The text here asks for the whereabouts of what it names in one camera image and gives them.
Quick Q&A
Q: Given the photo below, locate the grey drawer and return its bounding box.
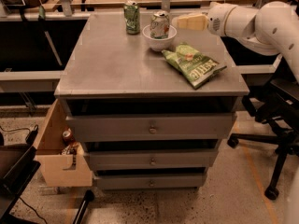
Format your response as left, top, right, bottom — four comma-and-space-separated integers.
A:
85, 149, 218, 171
94, 174, 206, 190
66, 113, 236, 143

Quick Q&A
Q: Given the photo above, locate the white 7up can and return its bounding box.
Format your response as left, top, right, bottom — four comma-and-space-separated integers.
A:
149, 10, 170, 39

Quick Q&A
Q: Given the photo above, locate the middle grey drawer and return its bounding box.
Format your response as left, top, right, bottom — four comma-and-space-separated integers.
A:
85, 149, 218, 171

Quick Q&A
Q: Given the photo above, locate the red soda can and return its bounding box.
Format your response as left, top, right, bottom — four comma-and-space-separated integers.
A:
62, 130, 75, 145

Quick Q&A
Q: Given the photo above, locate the bottom grey drawer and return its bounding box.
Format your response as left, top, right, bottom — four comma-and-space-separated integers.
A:
94, 174, 206, 190

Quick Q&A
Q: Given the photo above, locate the green chip bag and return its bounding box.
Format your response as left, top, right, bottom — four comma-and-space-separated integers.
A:
162, 43, 226, 89

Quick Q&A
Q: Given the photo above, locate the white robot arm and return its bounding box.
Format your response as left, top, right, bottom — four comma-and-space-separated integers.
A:
172, 2, 299, 200

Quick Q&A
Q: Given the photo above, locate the green soda can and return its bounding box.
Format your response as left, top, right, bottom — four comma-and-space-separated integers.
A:
123, 0, 140, 35

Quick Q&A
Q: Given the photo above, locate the white bowl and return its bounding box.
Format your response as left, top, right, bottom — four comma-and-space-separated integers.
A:
142, 25, 177, 51

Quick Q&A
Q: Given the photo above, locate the top grey drawer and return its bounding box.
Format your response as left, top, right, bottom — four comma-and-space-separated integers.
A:
66, 113, 236, 143

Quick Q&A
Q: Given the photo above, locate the wooden side box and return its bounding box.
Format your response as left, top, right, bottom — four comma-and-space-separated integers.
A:
34, 100, 93, 187

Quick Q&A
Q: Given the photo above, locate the black office chair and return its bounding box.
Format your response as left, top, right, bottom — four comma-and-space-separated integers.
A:
227, 78, 299, 200

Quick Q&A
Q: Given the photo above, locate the grey drawer cabinet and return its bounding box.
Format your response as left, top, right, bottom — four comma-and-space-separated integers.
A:
55, 12, 249, 179

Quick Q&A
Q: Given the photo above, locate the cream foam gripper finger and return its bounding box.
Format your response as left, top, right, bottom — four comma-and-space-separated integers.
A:
172, 14, 208, 31

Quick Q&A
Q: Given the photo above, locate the black equipment at left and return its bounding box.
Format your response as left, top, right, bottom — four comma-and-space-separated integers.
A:
0, 144, 42, 224

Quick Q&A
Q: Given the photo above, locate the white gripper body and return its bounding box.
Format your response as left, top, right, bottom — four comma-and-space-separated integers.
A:
207, 3, 236, 36

